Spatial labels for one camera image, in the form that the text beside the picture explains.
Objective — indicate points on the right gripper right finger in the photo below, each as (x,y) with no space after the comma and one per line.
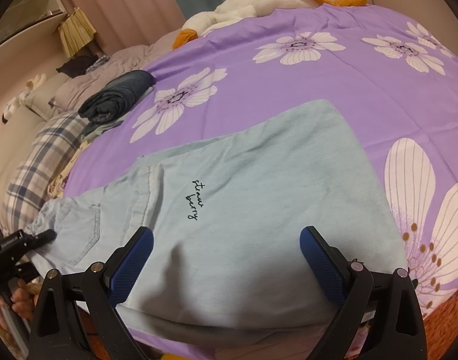
(395,332)

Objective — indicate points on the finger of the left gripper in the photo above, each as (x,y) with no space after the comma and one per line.
(37,241)

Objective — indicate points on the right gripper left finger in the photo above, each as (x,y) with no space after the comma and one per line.
(58,331)

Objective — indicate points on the light blue strawberry pants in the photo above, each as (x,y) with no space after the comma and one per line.
(226,213)

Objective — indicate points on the person's left hand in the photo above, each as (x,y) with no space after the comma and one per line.
(23,300)

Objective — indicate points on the yellow cartoon print sheet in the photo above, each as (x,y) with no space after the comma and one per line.
(56,188)

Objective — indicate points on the plaid pillow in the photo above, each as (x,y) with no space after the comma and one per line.
(50,152)

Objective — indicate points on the folded light green garment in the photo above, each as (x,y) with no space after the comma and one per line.
(92,131)

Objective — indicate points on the small white plush toy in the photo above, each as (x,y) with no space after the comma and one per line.
(18,100)

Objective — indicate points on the grey beige pillow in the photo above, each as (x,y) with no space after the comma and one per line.
(41,99)

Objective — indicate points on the mauve crumpled blanket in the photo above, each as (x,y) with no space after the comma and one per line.
(72,94)

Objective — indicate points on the folded dark blue jeans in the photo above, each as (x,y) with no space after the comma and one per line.
(117,97)

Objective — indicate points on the black cloth item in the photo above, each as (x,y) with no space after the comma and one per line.
(77,65)

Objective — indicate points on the yellow fringed lamp shade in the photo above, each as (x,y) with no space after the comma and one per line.
(76,32)

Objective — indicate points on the purple floral bed cover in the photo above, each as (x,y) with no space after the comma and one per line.
(388,77)

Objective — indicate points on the white goose plush toy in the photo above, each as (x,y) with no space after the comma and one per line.
(232,11)

